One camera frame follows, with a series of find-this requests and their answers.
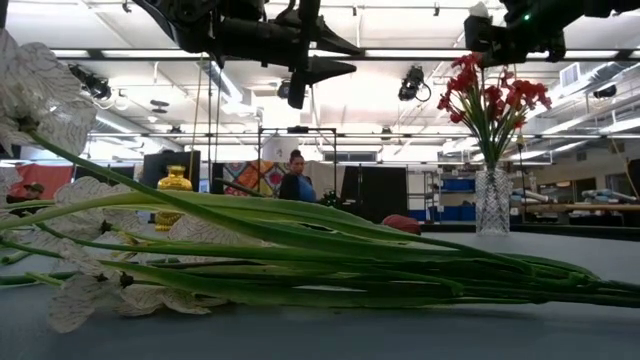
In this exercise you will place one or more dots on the large white veined flower bunch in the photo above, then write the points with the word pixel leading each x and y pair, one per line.
pixel 300 236

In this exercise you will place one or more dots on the grey padded roll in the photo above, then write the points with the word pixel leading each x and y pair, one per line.
pixel 532 195
pixel 610 195

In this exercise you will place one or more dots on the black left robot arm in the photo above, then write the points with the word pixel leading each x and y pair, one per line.
pixel 185 22

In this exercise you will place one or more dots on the white cylinder shade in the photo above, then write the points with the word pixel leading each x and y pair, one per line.
pixel 280 147

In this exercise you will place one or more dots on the yellow glass vase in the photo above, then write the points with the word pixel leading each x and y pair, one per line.
pixel 174 180

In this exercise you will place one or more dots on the black metal frame stand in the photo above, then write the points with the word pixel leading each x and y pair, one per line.
pixel 298 129

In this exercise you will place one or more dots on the black background robot arm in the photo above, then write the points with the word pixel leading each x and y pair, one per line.
pixel 331 199

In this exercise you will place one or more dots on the wooden background table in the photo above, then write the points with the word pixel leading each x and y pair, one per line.
pixel 580 207

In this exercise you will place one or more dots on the black overhead frame bar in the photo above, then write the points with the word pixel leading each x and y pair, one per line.
pixel 400 54

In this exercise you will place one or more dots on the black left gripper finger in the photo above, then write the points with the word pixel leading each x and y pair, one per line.
pixel 337 42
pixel 315 72

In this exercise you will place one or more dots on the person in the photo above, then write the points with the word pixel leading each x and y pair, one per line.
pixel 297 185
pixel 32 192

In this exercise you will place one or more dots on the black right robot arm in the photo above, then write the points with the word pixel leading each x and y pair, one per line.
pixel 615 6

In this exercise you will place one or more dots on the black monitor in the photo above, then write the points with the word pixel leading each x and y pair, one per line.
pixel 162 162

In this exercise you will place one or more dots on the wide blue storage bin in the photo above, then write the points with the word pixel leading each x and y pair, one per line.
pixel 460 213

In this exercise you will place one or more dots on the colourful patchwork quilt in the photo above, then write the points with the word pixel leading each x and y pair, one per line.
pixel 250 177

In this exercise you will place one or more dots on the red flower bunch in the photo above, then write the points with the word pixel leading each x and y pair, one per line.
pixel 492 115

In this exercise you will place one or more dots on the small blue storage bin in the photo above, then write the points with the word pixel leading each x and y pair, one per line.
pixel 457 185

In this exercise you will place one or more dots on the round black ceiling lamp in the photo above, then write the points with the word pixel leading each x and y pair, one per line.
pixel 285 90

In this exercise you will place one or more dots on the black panel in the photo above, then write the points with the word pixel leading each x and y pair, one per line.
pixel 375 195

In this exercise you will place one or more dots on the black ceiling spot lamp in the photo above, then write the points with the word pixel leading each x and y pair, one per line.
pixel 95 85

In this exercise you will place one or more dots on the black hanging overhead camera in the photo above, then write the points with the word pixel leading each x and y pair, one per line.
pixel 412 82

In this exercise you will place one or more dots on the clear crystal glass vase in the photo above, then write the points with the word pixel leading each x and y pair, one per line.
pixel 492 200

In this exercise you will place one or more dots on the red tulip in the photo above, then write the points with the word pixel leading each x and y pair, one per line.
pixel 402 224

